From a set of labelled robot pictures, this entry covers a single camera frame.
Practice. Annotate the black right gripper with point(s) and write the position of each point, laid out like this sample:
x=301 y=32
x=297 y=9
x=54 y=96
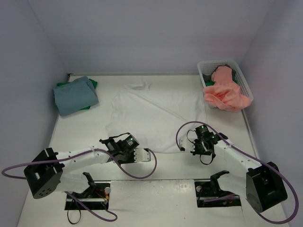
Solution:
x=196 y=150

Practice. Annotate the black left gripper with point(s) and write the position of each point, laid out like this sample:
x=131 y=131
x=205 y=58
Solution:
x=128 y=160

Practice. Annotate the white t shirt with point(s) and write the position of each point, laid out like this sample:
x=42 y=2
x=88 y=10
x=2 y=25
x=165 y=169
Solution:
x=154 y=116

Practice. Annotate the grey-blue t shirt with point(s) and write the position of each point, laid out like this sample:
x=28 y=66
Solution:
x=73 y=94

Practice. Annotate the white laundry basket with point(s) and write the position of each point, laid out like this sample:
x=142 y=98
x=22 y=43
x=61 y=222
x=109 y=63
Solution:
x=208 y=67

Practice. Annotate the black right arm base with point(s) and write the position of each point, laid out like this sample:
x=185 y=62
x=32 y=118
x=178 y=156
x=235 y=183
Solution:
x=210 y=196

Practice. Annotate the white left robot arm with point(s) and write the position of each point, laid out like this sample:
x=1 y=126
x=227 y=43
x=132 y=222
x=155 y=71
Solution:
x=54 y=171

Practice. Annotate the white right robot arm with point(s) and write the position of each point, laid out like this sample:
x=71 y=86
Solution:
x=259 y=184

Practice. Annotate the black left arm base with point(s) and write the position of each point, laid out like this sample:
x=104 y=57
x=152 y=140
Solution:
x=96 y=196

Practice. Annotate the pink t shirt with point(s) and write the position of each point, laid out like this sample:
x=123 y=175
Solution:
x=225 y=94

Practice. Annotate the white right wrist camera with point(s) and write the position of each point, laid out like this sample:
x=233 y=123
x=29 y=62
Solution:
x=186 y=145

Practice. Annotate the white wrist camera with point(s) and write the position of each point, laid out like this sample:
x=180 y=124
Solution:
x=186 y=145
x=141 y=155

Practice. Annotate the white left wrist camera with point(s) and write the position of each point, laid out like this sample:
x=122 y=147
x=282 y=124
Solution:
x=141 y=155

